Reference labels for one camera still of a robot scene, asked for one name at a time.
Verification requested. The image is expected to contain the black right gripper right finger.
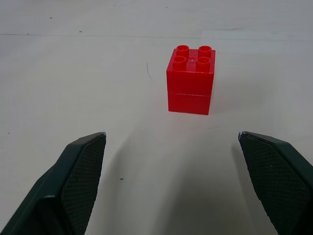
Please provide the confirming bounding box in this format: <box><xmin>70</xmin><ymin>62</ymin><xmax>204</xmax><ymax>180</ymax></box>
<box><xmin>238</xmin><ymin>131</ymin><xmax>313</xmax><ymax>235</ymax></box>

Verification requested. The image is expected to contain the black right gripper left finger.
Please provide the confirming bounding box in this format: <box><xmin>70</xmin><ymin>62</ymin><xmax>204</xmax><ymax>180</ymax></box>
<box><xmin>0</xmin><ymin>131</ymin><xmax>107</xmax><ymax>235</ymax></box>

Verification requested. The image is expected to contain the red toy brick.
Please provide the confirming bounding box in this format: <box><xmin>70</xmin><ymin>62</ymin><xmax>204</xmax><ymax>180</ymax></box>
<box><xmin>165</xmin><ymin>45</ymin><xmax>216</xmax><ymax>116</ymax></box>

